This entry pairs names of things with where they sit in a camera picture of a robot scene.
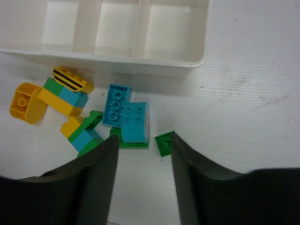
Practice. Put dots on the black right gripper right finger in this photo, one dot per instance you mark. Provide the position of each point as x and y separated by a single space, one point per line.
210 194

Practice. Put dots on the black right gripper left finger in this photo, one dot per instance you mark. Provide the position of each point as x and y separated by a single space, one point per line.
76 193

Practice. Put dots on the green lego plate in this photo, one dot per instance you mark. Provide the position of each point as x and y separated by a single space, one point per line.
130 145

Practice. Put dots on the blue curved lego brick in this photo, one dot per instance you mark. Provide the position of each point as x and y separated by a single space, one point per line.
135 126

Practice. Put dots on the blue long lego brick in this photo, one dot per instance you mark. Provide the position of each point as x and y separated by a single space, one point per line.
116 99

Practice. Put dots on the yellow rounded lego brick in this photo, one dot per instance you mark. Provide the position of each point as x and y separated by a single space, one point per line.
26 105

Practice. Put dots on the green number two lego brick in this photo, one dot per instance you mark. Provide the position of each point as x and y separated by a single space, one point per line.
77 99

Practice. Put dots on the yellow black striped lego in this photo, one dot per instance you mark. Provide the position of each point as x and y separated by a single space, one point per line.
71 80

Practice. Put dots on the long yellow lego brick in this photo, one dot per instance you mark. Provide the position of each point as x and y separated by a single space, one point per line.
59 104

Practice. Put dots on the green blue yellow lego stack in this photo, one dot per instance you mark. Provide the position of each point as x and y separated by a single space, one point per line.
81 133

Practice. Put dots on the small green lego cube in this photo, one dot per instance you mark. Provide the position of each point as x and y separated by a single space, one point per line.
163 142

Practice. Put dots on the white three-compartment tray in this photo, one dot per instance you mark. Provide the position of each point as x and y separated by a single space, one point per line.
154 37

